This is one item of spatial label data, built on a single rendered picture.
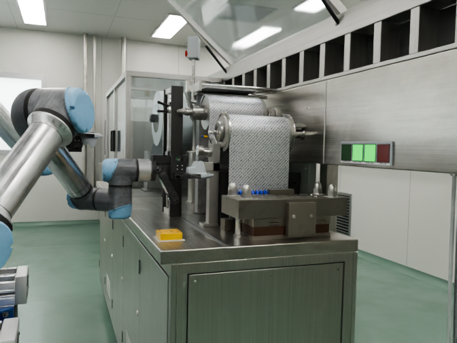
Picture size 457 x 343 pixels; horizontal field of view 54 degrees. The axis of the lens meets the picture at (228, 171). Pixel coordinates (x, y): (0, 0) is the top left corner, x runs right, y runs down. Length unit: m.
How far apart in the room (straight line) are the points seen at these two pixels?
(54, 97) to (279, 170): 0.84
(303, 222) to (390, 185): 3.53
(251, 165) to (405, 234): 3.37
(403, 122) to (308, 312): 0.66
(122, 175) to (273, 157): 0.55
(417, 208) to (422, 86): 3.46
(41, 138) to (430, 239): 3.95
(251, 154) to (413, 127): 0.58
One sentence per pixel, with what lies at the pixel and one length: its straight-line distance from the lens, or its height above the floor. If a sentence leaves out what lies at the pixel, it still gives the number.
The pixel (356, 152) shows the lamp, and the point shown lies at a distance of 1.47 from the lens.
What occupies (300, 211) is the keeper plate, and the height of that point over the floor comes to 0.99.
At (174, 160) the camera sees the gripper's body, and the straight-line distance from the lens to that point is 1.49.
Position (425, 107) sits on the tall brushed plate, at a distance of 1.27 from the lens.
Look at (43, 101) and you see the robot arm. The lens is 1.21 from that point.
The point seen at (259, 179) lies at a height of 1.08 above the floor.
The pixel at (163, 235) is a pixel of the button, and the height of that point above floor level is 0.92.
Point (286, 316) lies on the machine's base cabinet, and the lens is 1.49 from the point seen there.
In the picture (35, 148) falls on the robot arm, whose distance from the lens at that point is 1.12.
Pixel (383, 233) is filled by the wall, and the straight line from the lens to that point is 5.10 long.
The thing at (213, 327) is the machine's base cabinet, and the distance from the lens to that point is 1.40.
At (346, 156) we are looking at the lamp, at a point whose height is 1.17.
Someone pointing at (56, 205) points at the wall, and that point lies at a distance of 7.10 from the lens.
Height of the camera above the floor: 1.19
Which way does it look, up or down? 3 degrees down
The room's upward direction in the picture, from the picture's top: 1 degrees clockwise
